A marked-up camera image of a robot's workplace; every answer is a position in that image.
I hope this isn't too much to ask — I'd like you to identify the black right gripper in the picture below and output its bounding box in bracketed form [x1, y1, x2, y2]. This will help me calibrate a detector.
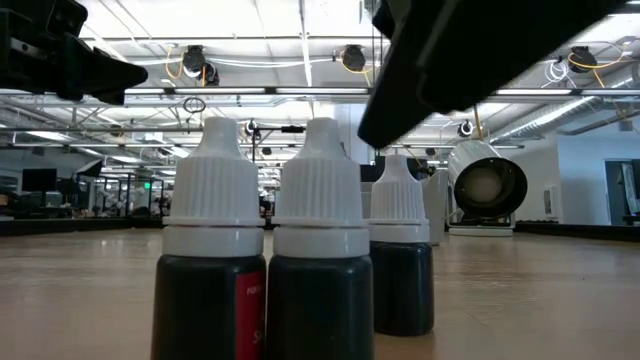
[357, 0, 627, 150]

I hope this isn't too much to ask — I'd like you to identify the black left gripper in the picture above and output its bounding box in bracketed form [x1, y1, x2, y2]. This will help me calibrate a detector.
[0, 8, 150, 107]

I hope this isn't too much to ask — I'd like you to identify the small dark dropper bottle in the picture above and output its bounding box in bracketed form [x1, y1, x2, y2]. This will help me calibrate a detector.
[368, 152, 435, 337]
[265, 116, 376, 360]

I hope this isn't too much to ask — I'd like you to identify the black angled monitor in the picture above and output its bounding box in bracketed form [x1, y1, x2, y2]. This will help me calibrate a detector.
[75, 158, 105, 179]

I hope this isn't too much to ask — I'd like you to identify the black perforated computer case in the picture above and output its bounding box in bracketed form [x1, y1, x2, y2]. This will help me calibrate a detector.
[360, 155, 432, 184]

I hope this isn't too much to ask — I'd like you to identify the long ceiling light bar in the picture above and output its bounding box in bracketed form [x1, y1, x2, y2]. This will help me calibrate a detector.
[119, 85, 640, 99]

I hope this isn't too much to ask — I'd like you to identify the small dark bottle red label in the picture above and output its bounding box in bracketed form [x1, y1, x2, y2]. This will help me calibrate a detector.
[150, 115, 267, 360]

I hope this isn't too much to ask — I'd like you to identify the yellow hanging cable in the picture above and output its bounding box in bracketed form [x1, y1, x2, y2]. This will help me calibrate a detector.
[472, 104, 485, 142]

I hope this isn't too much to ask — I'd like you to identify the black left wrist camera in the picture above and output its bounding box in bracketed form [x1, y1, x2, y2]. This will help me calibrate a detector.
[29, 0, 90, 37]

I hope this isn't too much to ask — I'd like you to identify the black hanging cable loop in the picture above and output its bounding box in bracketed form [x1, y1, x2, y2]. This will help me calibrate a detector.
[182, 95, 207, 115]

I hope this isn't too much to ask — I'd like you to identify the silver ventilation duct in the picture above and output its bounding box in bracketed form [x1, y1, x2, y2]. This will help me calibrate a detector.
[487, 74, 640, 146]

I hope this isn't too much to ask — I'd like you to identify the white cable coil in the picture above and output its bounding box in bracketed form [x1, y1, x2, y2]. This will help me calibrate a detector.
[543, 59, 571, 86]

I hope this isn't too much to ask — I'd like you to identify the black metal table frame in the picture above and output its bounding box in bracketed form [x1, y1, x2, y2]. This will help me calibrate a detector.
[0, 214, 640, 245]

